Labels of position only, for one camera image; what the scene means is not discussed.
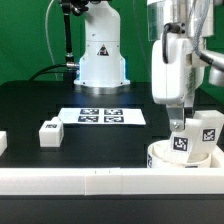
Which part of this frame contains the white cable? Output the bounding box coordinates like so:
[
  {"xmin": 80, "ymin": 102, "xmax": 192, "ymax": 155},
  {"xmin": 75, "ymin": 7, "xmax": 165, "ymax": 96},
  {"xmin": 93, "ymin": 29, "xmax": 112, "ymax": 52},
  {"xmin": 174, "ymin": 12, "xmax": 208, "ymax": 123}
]
[{"xmin": 44, "ymin": 0, "xmax": 59, "ymax": 81}]

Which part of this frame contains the white round stool seat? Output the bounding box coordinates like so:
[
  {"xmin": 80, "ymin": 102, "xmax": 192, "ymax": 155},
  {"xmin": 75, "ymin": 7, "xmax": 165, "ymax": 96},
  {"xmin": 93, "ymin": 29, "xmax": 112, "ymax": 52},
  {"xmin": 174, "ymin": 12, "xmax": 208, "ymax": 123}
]
[{"xmin": 147, "ymin": 140, "xmax": 211, "ymax": 168}]

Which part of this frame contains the white U-shaped obstacle fence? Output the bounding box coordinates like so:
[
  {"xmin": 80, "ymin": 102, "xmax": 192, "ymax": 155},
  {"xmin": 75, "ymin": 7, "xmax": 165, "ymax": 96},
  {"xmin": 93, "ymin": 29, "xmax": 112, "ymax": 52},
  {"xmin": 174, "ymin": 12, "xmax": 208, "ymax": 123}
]
[{"xmin": 0, "ymin": 130, "xmax": 224, "ymax": 196}]

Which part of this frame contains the white marker tag sheet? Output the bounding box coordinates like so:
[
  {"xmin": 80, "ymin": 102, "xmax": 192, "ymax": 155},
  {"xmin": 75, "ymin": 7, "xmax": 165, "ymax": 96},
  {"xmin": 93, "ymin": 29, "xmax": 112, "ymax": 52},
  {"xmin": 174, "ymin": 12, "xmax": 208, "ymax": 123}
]
[{"xmin": 58, "ymin": 108, "xmax": 146, "ymax": 125}]

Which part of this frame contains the black cable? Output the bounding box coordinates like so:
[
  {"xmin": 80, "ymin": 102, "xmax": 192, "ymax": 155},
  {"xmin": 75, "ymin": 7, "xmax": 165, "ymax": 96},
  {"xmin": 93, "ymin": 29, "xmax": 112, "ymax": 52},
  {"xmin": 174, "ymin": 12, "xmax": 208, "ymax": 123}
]
[{"xmin": 28, "ymin": 63, "xmax": 80, "ymax": 82}]

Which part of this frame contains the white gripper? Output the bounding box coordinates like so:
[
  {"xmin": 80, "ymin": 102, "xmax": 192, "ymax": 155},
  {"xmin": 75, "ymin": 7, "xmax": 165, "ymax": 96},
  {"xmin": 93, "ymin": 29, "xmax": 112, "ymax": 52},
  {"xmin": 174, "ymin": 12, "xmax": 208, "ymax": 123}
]
[{"xmin": 151, "ymin": 32, "xmax": 204, "ymax": 132}]

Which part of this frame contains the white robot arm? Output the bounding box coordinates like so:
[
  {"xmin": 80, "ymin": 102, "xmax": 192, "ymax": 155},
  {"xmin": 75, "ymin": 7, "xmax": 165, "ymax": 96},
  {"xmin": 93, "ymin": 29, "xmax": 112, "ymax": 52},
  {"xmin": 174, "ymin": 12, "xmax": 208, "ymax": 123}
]
[{"xmin": 74, "ymin": 0, "xmax": 224, "ymax": 131}]

